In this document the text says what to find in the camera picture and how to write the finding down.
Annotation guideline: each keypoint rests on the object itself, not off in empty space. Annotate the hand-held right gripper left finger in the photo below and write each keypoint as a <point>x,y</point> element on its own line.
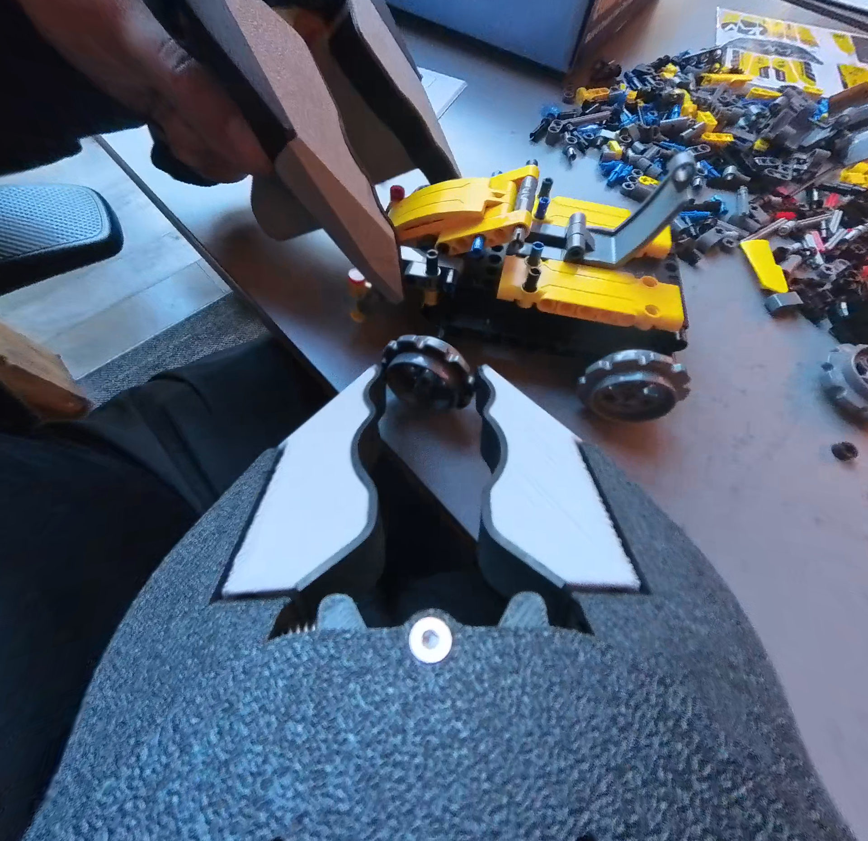
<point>298,515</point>

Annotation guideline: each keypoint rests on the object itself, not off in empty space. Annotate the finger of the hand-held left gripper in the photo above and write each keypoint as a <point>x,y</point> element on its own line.
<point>312,129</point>
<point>393,95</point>

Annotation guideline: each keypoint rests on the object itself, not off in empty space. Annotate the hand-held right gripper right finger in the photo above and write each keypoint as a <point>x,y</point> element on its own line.
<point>563,508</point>

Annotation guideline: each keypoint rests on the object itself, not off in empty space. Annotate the yellow toy vehicle model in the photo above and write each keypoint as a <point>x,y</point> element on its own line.
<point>590,291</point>

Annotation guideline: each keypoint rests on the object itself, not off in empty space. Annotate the grey desk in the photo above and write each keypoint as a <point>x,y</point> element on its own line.
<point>746,515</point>

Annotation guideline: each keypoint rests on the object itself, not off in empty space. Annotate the person's left hand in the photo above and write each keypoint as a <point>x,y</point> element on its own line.
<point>122,54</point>

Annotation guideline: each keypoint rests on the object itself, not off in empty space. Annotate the blue cardboard kit box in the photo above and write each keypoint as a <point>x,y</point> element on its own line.
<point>515,13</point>

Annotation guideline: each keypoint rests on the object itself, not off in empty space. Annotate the person's dark clothing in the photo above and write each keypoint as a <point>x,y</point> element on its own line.
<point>102,515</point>

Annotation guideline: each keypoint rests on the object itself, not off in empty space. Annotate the black office chair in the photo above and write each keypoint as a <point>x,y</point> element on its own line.
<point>54,224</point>

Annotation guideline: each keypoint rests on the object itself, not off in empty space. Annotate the pile of small building pieces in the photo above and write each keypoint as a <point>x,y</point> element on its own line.
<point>678,122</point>

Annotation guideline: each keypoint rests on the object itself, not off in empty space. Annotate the small black connector piece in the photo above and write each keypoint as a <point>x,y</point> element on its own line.
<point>844,451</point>

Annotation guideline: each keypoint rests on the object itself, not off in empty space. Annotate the wooden furniture block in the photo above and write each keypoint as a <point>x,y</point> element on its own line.
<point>34,380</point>

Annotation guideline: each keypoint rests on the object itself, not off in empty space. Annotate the yellow curved panel piece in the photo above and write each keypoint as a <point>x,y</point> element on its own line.
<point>763,264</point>

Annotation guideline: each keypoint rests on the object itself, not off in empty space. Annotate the yellow sticker sheet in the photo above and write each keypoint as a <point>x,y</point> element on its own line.
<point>773,47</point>

